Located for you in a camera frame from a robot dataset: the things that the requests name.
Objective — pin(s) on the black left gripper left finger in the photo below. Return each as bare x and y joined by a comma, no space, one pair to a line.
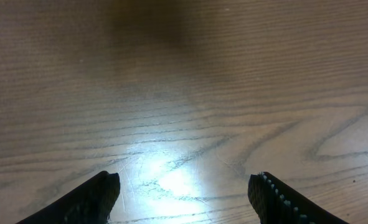
89,203

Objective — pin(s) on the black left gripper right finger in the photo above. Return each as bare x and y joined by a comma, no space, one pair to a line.
277,203

